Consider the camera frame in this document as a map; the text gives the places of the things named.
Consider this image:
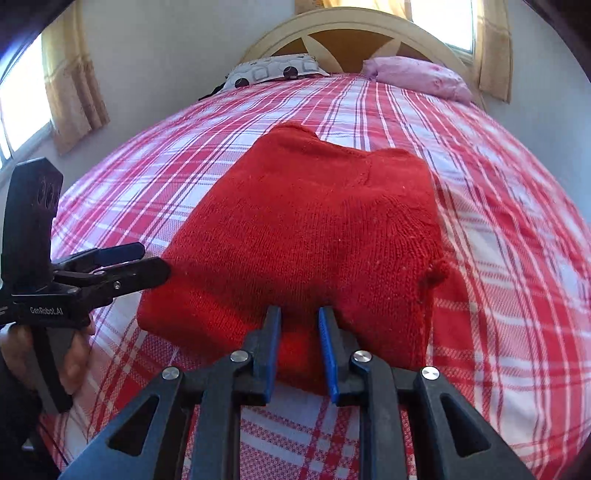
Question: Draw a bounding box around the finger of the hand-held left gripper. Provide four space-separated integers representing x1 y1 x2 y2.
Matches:
53 257 172 306
53 242 147 274

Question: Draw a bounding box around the pink pillow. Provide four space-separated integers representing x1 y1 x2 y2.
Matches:
361 56 475 103

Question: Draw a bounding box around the person's left hand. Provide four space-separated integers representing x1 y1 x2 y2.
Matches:
0 318 97 393

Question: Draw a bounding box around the cream wooden headboard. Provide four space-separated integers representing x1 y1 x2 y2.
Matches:
240 8 485 109

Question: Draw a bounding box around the beige patterned curtain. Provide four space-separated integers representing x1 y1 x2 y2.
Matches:
473 0 513 103
41 0 110 155

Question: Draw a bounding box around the red knitted sweater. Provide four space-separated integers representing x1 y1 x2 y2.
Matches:
137 121 451 397

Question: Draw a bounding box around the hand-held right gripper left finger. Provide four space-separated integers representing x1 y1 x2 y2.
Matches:
58 305 283 480

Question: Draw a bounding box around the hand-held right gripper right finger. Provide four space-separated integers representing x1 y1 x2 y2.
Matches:
318 305 536 480

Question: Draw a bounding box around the window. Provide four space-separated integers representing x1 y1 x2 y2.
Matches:
0 34 52 162
410 0 476 54

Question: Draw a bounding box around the grey patterned pillow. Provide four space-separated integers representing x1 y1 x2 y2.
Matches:
222 54 331 90

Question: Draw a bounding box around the red white plaid blanket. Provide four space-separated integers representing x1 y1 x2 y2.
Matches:
39 74 591 480

